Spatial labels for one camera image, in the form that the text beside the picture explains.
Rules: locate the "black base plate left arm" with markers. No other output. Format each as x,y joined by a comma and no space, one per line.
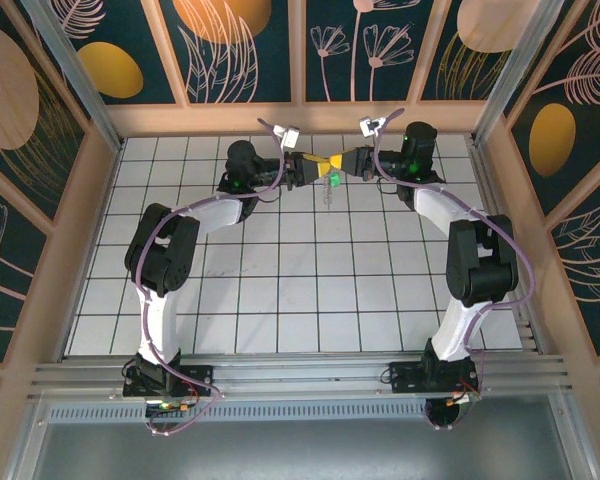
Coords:
200,377

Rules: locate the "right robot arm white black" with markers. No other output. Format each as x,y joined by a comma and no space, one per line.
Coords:
440,205

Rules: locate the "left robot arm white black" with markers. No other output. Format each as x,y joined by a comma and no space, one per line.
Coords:
160,320

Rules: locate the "black base plate right arm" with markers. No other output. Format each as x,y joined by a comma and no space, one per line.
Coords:
402,377

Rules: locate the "small circuit board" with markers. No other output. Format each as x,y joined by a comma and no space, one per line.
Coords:
464,396
167,406

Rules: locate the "aluminium side rail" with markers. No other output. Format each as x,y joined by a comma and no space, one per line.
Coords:
491,200

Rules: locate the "aluminium corner post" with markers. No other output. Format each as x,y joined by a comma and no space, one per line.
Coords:
515,65
80,85

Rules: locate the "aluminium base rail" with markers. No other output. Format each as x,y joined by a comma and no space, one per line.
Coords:
300,375

